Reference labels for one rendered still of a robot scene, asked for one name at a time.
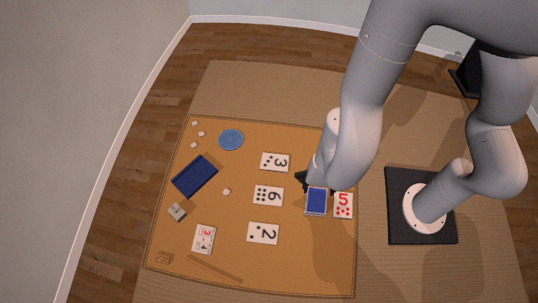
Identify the blue round coaster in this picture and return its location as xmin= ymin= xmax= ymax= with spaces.
xmin=217 ymin=129 xmax=244 ymax=151

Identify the orange card cloth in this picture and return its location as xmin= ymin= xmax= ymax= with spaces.
xmin=141 ymin=114 xmax=358 ymax=299
xmin=146 ymin=117 xmax=355 ymax=295

